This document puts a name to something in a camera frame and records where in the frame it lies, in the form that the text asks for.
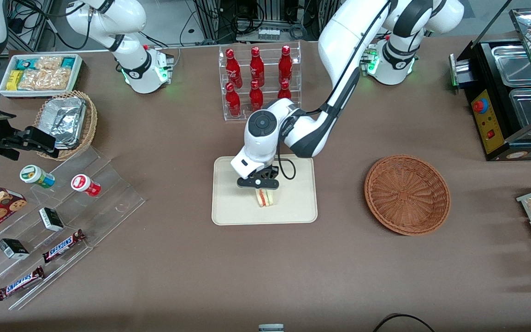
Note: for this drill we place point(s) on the small black carton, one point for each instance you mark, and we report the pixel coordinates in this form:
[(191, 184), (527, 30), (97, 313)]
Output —
[(13, 248), (51, 219)]

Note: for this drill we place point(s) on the clear rice cracker bag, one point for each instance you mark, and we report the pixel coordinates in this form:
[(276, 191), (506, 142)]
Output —
[(49, 62), (44, 79)]

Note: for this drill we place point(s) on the black food warmer machine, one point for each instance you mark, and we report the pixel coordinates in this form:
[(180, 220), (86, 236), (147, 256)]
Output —
[(493, 124)]

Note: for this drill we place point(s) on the green lidded snack cup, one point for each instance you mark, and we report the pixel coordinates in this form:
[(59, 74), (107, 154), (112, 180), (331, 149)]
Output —
[(36, 176)]

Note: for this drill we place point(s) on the teal snack packet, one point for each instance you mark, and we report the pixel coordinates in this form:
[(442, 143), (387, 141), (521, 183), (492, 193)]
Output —
[(25, 63), (68, 62)]

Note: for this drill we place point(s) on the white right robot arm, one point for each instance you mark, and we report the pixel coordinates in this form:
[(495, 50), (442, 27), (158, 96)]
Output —
[(109, 18)]

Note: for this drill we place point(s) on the grey device edge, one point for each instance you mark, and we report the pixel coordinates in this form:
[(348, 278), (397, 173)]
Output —
[(271, 328)]

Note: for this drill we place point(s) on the clear acrylic bottle rack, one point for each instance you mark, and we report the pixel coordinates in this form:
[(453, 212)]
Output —
[(270, 55)]

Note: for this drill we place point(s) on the beige rectangular tray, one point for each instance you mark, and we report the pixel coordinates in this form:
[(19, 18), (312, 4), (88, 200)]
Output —
[(293, 203)]

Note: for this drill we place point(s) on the white plastic snack bin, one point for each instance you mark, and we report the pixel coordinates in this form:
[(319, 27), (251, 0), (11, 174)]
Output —
[(2, 90)]

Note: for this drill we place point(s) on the snickers chocolate bar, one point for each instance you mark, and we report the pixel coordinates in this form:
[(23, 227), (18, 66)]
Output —
[(62, 246), (20, 282)]

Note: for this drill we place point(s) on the white power strip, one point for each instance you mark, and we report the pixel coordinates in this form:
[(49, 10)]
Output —
[(270, 33)]

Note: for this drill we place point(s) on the aluminium foil container stack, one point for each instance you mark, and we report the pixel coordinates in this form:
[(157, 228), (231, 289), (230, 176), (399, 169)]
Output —
[(65, 121)]

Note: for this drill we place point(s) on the red soda bottle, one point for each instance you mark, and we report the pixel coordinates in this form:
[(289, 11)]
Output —
[(284, 91), (256, 67), (285, 64), (256, 97), (233, 101), (233, 69)]

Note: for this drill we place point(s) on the light wicker basket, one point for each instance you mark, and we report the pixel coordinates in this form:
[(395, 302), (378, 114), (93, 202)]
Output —
[(91, 124)]

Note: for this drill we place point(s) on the clear acrylic stepped display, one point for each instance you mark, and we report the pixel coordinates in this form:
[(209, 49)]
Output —
[(109, 193)]

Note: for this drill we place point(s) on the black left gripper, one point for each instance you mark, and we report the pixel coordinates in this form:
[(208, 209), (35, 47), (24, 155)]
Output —
[(268, 173)]

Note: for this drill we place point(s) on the yellow snack packet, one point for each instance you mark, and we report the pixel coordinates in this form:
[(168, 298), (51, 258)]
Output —
[(14, 80)]

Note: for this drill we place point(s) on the triangular sandwich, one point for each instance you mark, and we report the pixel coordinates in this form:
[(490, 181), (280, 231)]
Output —
[(265, 198)]

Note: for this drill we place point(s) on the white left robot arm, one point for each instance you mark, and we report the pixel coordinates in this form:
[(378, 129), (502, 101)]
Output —
[(344, 41)]

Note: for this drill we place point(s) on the red lidded snack cup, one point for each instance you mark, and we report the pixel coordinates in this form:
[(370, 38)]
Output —
[(85, 184)]

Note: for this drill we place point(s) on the round brown wicker basket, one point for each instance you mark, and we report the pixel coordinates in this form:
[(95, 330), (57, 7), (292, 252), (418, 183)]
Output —
[(406, 194)]

